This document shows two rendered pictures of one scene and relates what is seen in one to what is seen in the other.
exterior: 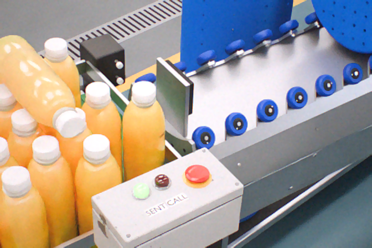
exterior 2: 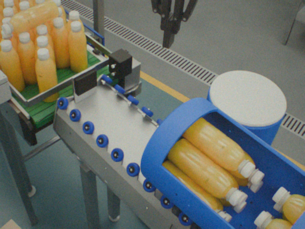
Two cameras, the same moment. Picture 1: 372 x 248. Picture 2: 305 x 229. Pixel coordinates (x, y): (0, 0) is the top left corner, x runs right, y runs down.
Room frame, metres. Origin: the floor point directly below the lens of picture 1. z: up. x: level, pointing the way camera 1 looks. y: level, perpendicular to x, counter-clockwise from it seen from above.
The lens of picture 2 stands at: (1.14, -1.01, 1.94)
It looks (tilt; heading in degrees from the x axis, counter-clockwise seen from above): 47 degrees down; 78
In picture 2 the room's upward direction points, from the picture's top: 5 degrees clockwise
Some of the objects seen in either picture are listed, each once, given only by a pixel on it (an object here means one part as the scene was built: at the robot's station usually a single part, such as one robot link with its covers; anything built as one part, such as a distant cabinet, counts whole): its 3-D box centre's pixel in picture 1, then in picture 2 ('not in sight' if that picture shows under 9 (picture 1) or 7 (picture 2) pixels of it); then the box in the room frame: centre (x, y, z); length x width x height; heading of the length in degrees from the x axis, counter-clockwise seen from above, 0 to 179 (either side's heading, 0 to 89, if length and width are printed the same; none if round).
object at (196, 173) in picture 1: (197, 174); not in sight; (0.79, -0.02, 1.11); 0.04 x 0.04 x 0.01
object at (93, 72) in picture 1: (139, 120); (73, 79); (1.07, 0.09, 0.96); 0.40 x 0.01 x 0.03; 36
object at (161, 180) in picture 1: (161, 180); not in sight; (0.77, 0.03, 1.11); 0.02 x 0.02 x 0.01
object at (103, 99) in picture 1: (97, 93); (42, 40); (0.96, 0.15, 1.11); 0.04 x 0.04 x 0.02
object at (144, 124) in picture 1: (144, 140); (46, 76); (0.97, 0.07, 1.00); 0.07 x 0.07 x 0.20
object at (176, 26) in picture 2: not in sight; (181, 23); (1.32, -0.38, 1.52); 0.03 x 0.01 x 0.05; 148
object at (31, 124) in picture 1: (24, 120); not in sight; (0.89, 0.25, 1.11); 0.04 x 0.04 x 0.02
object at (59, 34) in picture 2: not in sight; (60, 44); (1.02, 0.27, 1.00); 0.07 x 0.07 x 0.20
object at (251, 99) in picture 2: not in sight; (248, 97); (1.68, -0.11, 1.03); 0.28 x 0.28 x 0.01
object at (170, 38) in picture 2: not in sight; (171, 31); (1.31, -0.37, 1.49); 0.03 x 0.01 x 0.07; 58
